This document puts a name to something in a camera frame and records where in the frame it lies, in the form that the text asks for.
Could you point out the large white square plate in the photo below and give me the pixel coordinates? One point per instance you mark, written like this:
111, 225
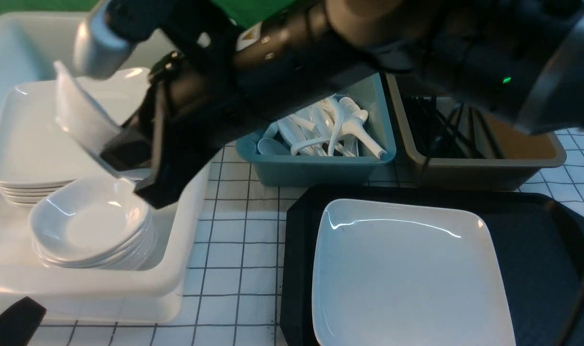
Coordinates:
388, 274

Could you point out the stack of white square plates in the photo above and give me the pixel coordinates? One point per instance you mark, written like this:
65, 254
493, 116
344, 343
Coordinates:
36, 156

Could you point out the brown plastic chopstick bin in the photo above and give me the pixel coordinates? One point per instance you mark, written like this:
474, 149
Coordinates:
524, 155

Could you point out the green cloth backdrop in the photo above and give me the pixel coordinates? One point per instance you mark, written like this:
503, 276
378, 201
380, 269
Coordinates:
244, 12

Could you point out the pile of white spoons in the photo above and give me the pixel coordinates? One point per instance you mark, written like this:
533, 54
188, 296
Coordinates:
333, 126

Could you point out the small white sauce bowl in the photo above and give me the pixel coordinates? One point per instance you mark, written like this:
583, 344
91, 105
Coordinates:
91, 112

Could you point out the stack of white small bowls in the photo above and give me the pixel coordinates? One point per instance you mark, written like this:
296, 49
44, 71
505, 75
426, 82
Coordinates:
93, 223

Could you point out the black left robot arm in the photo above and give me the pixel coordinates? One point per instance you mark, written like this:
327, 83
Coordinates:
13, 322

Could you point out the black plastic serving tray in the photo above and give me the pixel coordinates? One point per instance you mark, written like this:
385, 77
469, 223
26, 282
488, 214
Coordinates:
539, 244

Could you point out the teal plastic spoon bin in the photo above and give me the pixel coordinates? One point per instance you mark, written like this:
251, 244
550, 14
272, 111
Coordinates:
306, 171

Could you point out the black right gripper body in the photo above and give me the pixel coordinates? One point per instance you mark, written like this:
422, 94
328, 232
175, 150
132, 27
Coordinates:
209, 97

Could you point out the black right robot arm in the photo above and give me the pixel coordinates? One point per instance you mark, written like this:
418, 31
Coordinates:
520, 60

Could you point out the black chopsticks in bin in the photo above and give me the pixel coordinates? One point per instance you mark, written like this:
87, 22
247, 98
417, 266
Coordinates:
443, 128

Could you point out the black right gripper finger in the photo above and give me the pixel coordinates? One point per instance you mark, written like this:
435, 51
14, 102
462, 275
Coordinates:
131, 149

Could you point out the large white plastic tub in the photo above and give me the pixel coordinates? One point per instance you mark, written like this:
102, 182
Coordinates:
29, 43

